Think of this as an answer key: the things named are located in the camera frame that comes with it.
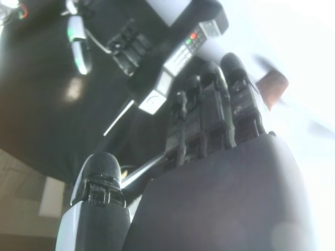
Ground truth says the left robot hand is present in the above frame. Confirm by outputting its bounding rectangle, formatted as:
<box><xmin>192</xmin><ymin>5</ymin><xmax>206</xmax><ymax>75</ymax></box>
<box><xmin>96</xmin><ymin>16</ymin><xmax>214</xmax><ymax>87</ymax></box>
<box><xmin>54</xmin><ymin>53</ymin><xmax>323</xmax><ymax>251</ymax></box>

